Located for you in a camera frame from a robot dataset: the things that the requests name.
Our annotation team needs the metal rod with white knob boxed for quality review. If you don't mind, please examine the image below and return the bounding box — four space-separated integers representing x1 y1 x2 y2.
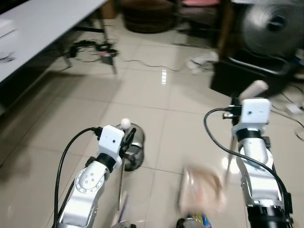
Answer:
116 118 131 213

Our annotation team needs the metal cage floor fan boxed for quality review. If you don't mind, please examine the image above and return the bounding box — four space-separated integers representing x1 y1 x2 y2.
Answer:
210 0 304 99

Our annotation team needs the purple stick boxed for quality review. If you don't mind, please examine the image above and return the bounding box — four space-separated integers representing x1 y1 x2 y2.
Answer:
119 192 130 223

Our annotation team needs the black power strip with plugs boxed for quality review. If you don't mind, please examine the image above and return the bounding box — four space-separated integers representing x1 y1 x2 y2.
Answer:
66 40 119 61

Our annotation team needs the crumpled white bag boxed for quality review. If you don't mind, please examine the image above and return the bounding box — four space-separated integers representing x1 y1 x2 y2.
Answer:
186 52 219 75

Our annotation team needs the colourful printed packet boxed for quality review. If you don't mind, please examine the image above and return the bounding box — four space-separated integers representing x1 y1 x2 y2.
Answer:
189 214 213 228

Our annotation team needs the round brown stool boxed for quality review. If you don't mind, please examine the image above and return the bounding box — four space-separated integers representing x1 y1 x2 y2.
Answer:
121 0 177 34

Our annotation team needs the white table with metal legs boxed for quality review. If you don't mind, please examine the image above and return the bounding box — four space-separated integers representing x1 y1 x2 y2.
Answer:
0 0 118 86

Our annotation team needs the pink chair seat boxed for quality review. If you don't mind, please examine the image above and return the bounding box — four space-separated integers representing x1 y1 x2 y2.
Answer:
180 0 223 8

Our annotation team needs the black wire mesh bin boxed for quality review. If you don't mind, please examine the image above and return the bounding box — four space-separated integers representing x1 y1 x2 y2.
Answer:
124 123 146 172

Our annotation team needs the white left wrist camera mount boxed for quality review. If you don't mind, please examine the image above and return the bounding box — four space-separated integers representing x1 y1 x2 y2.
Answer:
98 125 125 161

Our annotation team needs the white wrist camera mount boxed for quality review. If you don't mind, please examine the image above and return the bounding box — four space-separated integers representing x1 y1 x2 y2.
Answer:
236 98 272 139
98 125 125 161

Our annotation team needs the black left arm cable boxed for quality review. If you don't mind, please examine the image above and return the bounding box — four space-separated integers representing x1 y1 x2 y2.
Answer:
54 126 103 225

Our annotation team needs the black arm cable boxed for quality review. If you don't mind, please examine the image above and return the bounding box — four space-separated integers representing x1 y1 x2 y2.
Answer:
54 126 103 225
204 107 291 206

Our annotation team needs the thin black floor wire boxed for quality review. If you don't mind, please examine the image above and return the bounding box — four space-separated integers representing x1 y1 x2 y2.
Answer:
115 57 189 73

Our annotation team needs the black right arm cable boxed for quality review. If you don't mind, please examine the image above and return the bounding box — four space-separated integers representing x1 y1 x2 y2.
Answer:
204 107 291 206

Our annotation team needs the white power adapter with cables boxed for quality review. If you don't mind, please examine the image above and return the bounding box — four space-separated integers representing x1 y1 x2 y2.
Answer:
280 93 304 141

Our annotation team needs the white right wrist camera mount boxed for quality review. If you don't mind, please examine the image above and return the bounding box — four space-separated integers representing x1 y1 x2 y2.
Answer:
236 98 272 139

